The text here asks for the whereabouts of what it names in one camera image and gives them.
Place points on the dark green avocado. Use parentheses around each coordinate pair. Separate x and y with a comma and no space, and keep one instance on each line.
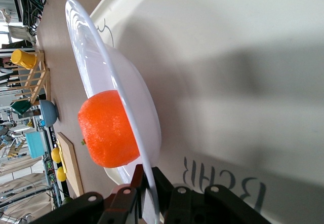
(67,200)

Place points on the blue bowl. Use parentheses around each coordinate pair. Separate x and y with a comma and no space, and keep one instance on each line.
(49,113)

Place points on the lavender round plate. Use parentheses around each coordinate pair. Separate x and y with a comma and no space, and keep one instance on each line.
(121,82)

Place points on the yellow cup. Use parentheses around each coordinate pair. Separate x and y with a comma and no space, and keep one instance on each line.
(22,58)

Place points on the brown table mat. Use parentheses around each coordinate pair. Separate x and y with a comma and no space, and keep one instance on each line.
(58,31)

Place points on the wooden cutting board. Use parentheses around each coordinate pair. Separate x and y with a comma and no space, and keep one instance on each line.
(72,163)

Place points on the yellow lemon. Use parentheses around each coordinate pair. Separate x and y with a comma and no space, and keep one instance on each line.
(55,155)
(60,174)

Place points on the wooden dish rack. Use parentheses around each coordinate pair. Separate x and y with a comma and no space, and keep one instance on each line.
(38,82)

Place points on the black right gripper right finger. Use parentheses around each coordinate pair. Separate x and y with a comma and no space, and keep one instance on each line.
(202,208)

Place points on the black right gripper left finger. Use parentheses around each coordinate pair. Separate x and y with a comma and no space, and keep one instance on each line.
(121,205)

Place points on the cream bear print tray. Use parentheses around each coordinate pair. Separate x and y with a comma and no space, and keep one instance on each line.
(227,56)

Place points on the orange fruit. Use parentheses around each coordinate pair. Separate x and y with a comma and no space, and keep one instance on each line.
(108,130)

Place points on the dark green plastic object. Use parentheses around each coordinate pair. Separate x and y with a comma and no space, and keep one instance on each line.
(20,107)

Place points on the light blue box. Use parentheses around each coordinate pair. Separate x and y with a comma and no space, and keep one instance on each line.
(35,145)

